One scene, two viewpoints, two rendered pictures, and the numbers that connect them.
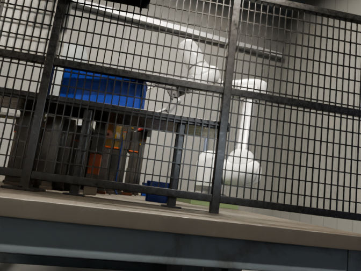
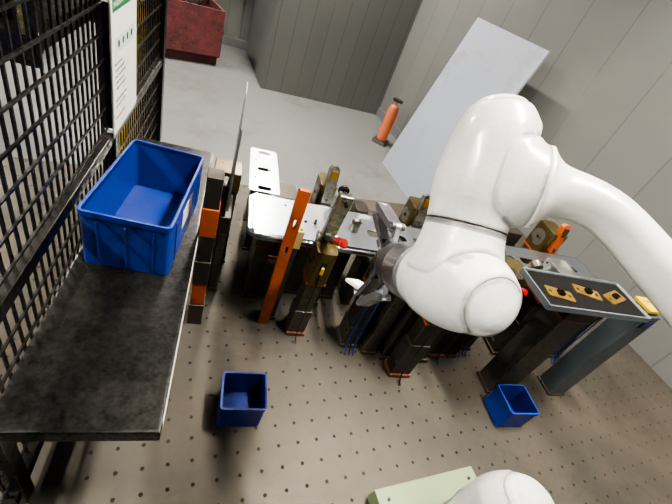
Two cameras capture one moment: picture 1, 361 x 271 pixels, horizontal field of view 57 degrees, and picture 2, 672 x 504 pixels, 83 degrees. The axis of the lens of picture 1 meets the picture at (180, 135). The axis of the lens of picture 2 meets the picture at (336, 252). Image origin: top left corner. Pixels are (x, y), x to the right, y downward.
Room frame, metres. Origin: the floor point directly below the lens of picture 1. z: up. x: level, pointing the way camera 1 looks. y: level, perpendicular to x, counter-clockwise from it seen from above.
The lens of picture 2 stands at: (1.48, -0.43, 1.66)
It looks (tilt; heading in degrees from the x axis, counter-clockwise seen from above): 37 degrees down; 74
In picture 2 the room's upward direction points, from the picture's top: 23 degrees clockwise
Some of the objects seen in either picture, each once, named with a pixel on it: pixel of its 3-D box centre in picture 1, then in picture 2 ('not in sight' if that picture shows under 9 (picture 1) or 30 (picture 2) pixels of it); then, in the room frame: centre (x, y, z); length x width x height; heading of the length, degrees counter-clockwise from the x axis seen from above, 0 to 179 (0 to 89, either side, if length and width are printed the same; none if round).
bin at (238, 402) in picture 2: (157, 191); (241, 399); (1.56, 0.07, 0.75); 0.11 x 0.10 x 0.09; 7
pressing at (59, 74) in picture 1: (69, 80); (236, 152); (1.40, 0.51, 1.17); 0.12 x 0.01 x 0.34; 97
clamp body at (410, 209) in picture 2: not in sight; (398, 237); (2.05, 0.77, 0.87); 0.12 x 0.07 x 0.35; 97
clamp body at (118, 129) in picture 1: (114, 160); (367, 304); (1.87, 0.35, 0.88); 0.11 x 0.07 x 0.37; 97
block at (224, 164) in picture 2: (26, 141); (220, 213); (1.38, 0.63, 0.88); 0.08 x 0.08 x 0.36; 7
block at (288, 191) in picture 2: not in sight; (277, 220); (1.57, 0.72, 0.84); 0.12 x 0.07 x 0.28; 97
